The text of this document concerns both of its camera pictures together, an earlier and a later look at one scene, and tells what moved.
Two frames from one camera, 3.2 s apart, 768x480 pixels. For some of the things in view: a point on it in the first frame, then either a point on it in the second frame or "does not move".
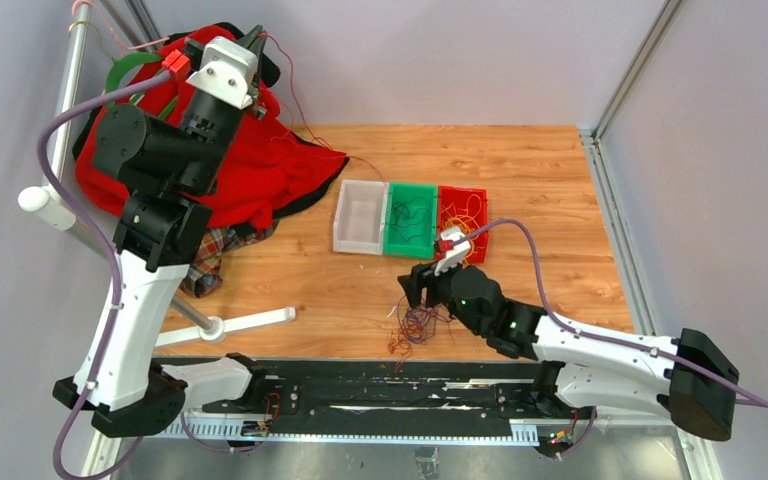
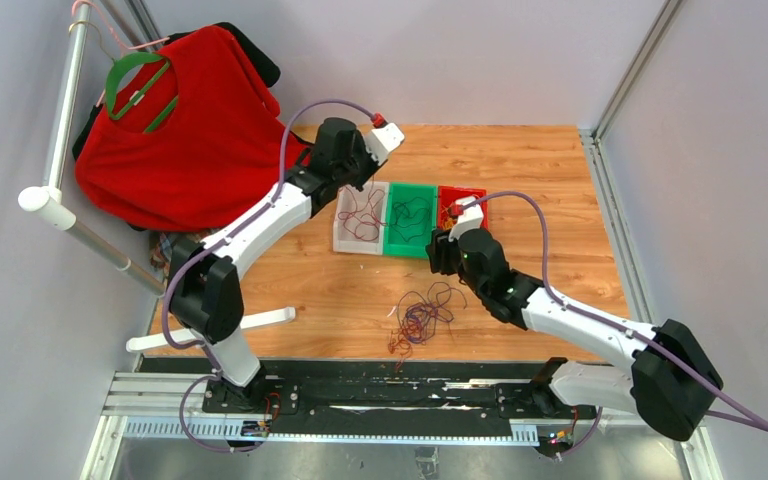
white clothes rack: [52, 200] does not move
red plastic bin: [467, 208] does not move
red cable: [301, 115] -> [364, 223]
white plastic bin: [359, 224] does not move
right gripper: [421, 276] -> [439, 250]
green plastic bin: [411, 220] does not move
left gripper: [256, 44] -> [373, 167]
